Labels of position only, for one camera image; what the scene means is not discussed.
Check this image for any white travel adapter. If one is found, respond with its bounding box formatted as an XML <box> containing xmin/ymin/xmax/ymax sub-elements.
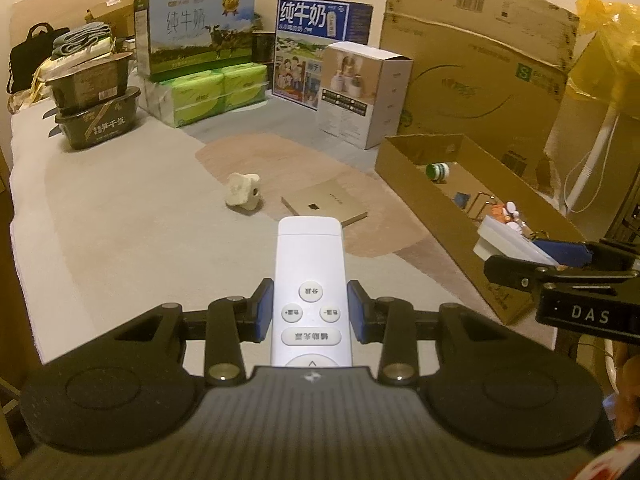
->
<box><xmin>224</xmin><ymin>172</ymin><xmax>262</xmax><ymax>210</ymax></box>

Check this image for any large brown cardboard box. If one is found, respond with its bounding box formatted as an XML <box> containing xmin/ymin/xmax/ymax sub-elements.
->
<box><xmin>379</xmin><ymin>0</ymin><xmax>619</xmax><ymax>196</ymax></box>

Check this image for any white appliance carton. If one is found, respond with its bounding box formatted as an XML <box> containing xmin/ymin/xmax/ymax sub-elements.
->
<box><xmin>317</xmin><ymin>42</ymin><xmax>415</xmax><ymax>150</ymax></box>

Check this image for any person's right hand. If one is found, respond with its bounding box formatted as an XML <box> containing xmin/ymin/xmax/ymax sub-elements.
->
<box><xmin>614</xmin><ymin>354</ymin><xmax>640</xmax><ymax>437</ymax></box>

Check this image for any yellow plastic bag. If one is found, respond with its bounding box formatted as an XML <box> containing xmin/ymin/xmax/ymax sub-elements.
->
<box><xmin>566</xmin><ymin>0</ymin><xmax>640</xmax><ymax>107</ymax></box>

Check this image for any black laptop bag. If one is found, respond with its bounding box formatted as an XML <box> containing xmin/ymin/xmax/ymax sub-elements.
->
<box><xmin>7</xmin><ymin>22</ymin><xmax>71</xmax><ymax>97</ymax></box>

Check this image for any light blue milk carton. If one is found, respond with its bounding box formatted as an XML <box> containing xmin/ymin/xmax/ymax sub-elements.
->
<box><xmin>133</xmin><ymin>0</ymin><xmax>259</xmax><ymax>79</ymax></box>

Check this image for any white device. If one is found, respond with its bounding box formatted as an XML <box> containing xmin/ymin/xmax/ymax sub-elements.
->
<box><xmin>476</xmin><ymin>215</ymin><xmax>562</xmax><ymax>267</ymax></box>

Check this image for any dark green box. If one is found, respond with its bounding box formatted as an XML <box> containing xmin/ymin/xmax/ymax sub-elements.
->
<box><xmin>252</xmin><ymin>29</ymin><xmax>276</xmax><ymax>64</ymax></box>

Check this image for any green tissue pack bundle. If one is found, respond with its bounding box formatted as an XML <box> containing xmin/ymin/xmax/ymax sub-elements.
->
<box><xmin>222</xmin><ymin>62</ymin><xmax>274</xmax><ymax>111</ymax></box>
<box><xmin>140</xmin><ymin>70</ymin><xmax>229</xmax><ymax>129</ymax></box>

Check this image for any black instant meal tray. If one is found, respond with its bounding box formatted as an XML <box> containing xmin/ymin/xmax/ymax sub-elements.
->
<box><xmin>53</xmin><ymin>87</ymin><xmax>142</xmax><ymax>151</ymax></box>
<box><xmin>45</xmin><ymin>51</ymin><xmax>133</xmax><ymax>109</ymax></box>

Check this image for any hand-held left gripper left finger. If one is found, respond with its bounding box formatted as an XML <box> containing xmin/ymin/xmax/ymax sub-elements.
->
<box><xmin>107</xmin><ymin>277</ymin><xmax>275</xmax><ymax>387</ymax></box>

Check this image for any shallow cardboard box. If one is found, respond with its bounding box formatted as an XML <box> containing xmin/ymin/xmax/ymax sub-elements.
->
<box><xmin>374</xmin><ymin>133</ymin><xmax>587</xmax><ymax>325</ymax></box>

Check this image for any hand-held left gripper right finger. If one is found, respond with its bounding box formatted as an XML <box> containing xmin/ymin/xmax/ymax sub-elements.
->
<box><xmin>346</xmin><ymin>280</ymin><xmax>506</xmax><ymax>386</ymax></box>

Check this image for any grey folded cloth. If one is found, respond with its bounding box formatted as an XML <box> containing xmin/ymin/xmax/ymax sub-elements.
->
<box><xmin>50</xmin><ymin>22</ymin><xmax>112</xmax><ymax>59</ymax></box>

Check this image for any white remote control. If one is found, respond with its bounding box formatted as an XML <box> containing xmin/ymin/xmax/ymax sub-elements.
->
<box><xmin>269</xmin><ymin>215</ymin><xmax>354</xmax><ymax>369</ymax></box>

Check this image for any small brown cardboard box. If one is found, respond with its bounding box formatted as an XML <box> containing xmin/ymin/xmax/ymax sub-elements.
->
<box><xmin>84</xmin><ymin>0</ymin><xmax>167</xmax><ymax>39</ymax></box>

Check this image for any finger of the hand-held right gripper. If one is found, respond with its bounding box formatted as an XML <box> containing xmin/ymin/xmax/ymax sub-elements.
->
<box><xmin>532</xmin><ymin>240</ymin><xmax>640</xmax><ymax>271</ymax></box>
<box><xmin>483</xmin><ymin>254</ymin><xmax>640</xmax><ymax>301</ymax></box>

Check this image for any dark blue milk carton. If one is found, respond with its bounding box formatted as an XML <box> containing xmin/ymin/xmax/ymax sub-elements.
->
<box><xmin>272</xmin><ymin>0</ymin><xmax>374</xmax><ymax>111</ymax></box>

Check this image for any flat beige box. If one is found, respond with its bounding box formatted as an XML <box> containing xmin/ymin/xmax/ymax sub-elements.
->
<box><xmin>280</xmin><ymin>179</ymin><xmax>370</xmax><ymax>234</ymax></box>

